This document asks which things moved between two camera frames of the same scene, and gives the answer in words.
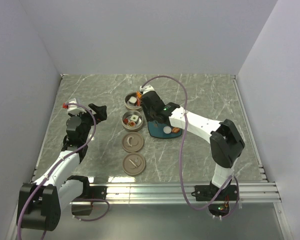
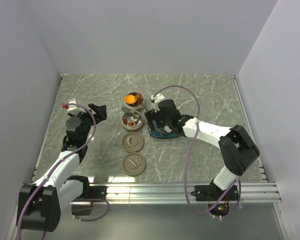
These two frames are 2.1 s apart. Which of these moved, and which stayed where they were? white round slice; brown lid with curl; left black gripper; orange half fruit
Moved: orange half fruit
Stayed: left black gripper; white round slice; brown lid with curl
